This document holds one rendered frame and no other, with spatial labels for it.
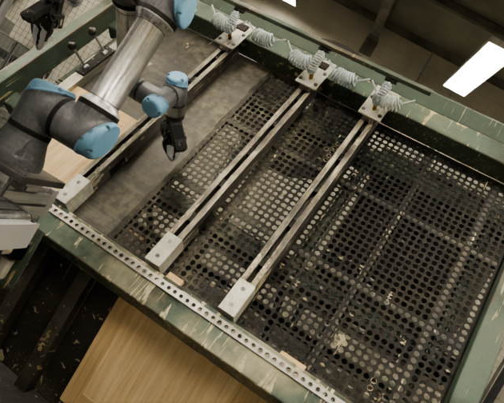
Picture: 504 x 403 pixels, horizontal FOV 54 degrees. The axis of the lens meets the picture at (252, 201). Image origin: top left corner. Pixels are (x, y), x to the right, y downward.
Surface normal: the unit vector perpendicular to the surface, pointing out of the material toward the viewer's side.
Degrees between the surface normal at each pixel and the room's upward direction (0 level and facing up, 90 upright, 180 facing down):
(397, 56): 90
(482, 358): 59
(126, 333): 90
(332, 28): 90
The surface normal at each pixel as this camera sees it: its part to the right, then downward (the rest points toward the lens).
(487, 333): 0.05, -0.55
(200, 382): -0.24, -0.13
